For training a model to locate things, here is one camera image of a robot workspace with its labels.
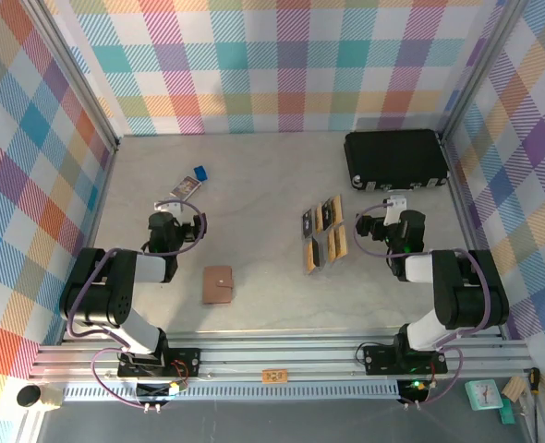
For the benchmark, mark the black hard case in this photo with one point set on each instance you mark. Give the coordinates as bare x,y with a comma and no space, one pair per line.
392,157

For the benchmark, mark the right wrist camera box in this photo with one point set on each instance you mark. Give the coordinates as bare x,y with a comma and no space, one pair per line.
395,207

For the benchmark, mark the aluminium side rail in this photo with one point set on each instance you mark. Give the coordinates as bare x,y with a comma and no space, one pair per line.
471,231

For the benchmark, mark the aluminium rail platform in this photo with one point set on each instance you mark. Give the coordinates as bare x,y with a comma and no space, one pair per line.
300,350

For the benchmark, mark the brown leather card holder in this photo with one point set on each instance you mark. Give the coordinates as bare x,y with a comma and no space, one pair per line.
217,286

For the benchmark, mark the black credit card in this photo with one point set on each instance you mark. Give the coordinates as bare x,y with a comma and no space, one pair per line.
318,253
307,224
329,213

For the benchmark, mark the black yellow screwdriver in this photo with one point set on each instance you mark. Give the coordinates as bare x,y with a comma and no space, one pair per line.
534,378

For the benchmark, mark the small blue box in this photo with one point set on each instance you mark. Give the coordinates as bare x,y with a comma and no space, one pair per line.
201,172

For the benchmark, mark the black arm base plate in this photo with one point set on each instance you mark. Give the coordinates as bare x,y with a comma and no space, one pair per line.
379,360
185,360

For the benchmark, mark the teal alarm clock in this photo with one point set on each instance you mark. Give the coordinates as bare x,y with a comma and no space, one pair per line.
484,395

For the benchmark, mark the small wooden block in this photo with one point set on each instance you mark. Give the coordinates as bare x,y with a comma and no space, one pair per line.
515,387

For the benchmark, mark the playing card deck box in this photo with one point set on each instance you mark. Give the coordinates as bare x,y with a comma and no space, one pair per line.
185,188

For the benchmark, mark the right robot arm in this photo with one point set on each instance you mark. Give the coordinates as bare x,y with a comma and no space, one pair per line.
457,286

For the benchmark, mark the tan credit card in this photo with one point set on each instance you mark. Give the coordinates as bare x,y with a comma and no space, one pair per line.
342,241
319,218
309,258
338,209
331,245

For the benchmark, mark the aluminium frame post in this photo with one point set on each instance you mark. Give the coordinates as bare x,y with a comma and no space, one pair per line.
479,69
76,76

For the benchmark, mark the small black controller board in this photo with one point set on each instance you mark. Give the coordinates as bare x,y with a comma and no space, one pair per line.
413,390
154,390

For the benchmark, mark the small wooden tag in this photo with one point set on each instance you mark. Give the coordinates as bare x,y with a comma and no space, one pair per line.
274,375

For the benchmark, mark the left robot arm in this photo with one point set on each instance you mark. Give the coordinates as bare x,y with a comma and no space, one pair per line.
106,295

